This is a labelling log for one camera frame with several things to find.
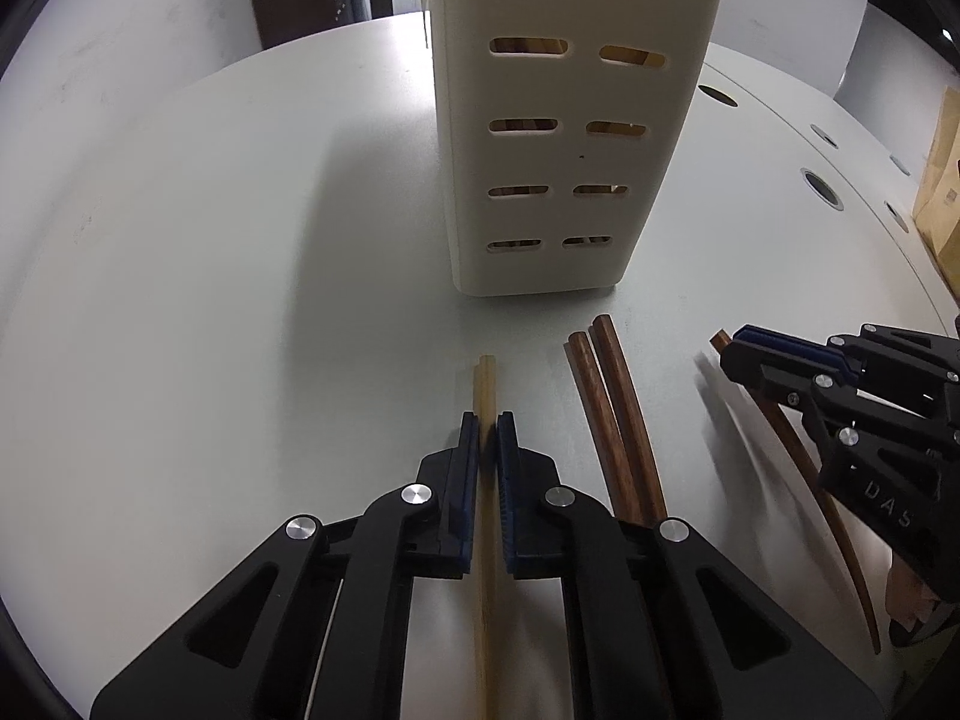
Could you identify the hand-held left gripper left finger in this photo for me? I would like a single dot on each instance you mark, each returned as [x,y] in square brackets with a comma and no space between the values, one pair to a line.
[466,480]

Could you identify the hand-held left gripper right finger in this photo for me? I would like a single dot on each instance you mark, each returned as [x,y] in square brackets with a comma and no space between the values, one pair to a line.
[506,495]

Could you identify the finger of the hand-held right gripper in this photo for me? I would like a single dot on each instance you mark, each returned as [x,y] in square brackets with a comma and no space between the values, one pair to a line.
[780,345]
[757,369]

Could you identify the dark brown wooden chopstick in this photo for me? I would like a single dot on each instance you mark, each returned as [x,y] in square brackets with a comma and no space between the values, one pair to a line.
[853,577]
[622,390]
[596,405]

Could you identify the light bamboo chopstick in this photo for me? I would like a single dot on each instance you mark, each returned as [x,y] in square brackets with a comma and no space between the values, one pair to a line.
[486,390]

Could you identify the cream slotted utensil holder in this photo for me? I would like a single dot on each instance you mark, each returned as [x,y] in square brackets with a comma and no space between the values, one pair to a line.
[570,165]

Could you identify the person's right hand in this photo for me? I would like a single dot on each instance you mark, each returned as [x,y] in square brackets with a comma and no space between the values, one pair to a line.
[911,604]

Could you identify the large round table grommet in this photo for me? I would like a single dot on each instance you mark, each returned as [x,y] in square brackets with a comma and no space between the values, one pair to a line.
[821,187]

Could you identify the small round table cap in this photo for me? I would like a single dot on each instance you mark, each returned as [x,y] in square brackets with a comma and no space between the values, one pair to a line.
[896,214]
[825,136]
[900,163]

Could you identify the cardboard box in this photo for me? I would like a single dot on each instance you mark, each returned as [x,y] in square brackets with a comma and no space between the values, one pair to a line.
[937,195]

